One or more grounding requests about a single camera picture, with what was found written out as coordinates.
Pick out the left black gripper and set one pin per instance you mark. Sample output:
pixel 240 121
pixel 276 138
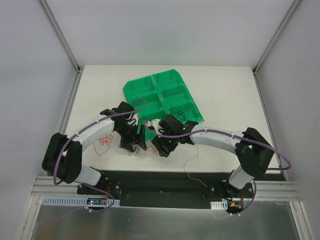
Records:
pixel 131 139

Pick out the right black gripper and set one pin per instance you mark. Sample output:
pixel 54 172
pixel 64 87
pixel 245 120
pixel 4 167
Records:
pixel 160 144

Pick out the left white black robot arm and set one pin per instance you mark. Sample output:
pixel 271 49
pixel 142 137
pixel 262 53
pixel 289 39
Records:
pixel 64 155

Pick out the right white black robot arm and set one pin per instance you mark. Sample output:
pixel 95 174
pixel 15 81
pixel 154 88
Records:
pixel 252 150

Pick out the green plastic bin right column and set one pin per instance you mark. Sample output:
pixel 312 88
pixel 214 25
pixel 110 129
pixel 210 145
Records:
pixel 177 97

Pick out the green plastic bin column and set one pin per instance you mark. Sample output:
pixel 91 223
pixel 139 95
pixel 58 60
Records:
pixel 146 89
pixel 177 97

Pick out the green plastic bin left column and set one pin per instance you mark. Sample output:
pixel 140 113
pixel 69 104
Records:
pixel 146 89

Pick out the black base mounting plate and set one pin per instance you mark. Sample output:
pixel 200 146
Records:
pixel 151 189

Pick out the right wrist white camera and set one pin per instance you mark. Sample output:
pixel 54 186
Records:
pixel 153 125

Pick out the wrist white camera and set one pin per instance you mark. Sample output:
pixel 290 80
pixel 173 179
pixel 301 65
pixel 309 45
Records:
pixel 153 125
pixel 133 119

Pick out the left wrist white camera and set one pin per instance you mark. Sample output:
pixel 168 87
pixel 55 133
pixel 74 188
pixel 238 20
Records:
pixel 133 119

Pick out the right white cable duct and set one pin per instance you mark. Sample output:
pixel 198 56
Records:
pixel 219 205

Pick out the white cable duct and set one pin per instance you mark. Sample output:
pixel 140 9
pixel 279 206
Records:
pixel 67 201
pixel 219 205

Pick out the left white cable duct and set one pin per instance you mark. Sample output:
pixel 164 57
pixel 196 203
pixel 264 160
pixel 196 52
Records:
pixel 67 201

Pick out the aluminium frame rail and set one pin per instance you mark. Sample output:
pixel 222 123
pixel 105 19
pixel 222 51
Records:
pixel 283 191

